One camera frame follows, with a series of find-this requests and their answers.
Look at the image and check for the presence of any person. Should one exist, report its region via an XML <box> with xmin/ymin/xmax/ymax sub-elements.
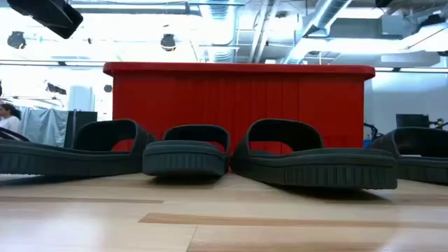
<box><xmin>0</xmin><ymin>103</ymin><xmax>22</xmax><ymax>136</ymax></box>

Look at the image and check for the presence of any dark grey rubber slide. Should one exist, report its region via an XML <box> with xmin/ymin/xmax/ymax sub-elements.
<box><xmin>369</xmin><ymin>126</ymin><xmax>448</xmax><ymax>185</ymax></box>
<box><xmin>0</xmin><ymin>118</ymin><xmax>157</xmax><ymax>178</ymax></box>
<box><xmin>230</xmin><ymin>118</ymin><xmax>398</xmax><ymax>190</ymax></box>
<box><xmin>142</xmin><ymin>125</ymin><xmax>231</xmax><ymax>177</ymax></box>

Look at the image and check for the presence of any long ceiling light bar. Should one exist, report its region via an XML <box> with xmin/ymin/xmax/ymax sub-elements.
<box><xmin>0</xmin><ymin>59</ymin><xmax>106</xmax><ymax>67</ymax></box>
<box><xmin>374</xmin><ymin>66</ymin><xmax>448</xmax><ymax>74</ymax></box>

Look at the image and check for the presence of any white column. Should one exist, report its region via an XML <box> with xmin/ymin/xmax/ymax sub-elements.
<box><xmin>68</xmin><ymin>85</ymin><xmax>95</xmax><ymax>113</ymax></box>

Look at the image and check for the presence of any black wall-mounted device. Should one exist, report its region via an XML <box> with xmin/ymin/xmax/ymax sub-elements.
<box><xmin>45</xmin><ymin>82</ymin><xmax>67</xmax><ymax>96</ymax></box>

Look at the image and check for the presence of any grey hanging cloth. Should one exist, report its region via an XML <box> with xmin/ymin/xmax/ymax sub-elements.
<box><xmin>19</xmin><ymin>106</ymin><xmax>69</xmax><ymax>148</ymax></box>

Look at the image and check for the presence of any red plastic bin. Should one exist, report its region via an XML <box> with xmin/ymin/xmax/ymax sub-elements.
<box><xmin>103</xmin><ymin>62</ymin><xmax>376</xmax><ymax>172</ymax></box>

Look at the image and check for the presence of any large round silver duct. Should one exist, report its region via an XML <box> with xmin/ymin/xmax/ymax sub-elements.
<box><xmin>281</xmin><ymin>0</ymin><xmax>353</xmax><ymax>65</ymax></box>

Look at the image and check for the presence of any corrugated silver duct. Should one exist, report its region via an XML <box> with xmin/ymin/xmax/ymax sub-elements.
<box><xmin>202</xmin><ymin>0</ymin><xmax>241</xmax><ymax>64</ymax></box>

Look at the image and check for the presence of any black ceiling spotlight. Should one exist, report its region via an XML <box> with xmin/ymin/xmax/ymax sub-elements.
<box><xmin>160</xmin><ymin>33</ymin><xmax>177</xmax><ymax>53</ymax></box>
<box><xmin>7</xmin><ymin>30</ymin><xmax>27</xmax><ymax>50</ymax></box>

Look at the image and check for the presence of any thick black cable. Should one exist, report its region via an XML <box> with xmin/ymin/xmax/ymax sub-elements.
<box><xmin>0</xmin><ymin>126</ymin><xmax>31</xmax><ymax>143</ymax></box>

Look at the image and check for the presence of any rectangular grey duct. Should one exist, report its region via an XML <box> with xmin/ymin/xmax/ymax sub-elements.
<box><xmin>328</xmin><ymin>15</ymin><xmax>405</xmax><ymax>39</ymax></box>

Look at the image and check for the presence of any black cabinet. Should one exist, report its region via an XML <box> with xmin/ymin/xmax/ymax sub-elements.
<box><xmin>64</xmin><ymin>111</ymin><xmax>98</xmax><ymax>148</ymax></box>

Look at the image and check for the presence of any black monitor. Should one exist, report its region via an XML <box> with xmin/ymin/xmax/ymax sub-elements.
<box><xmin>395</xmin><ymin>113</ymin><xmax>431</xmax><ymax>129</ymax></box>

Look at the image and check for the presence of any black monitor stand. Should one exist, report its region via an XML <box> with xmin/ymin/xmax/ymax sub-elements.
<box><xmin>428</xmin><ymin>118</ymin><xmax>448</xmax><ymax>130</ymax></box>

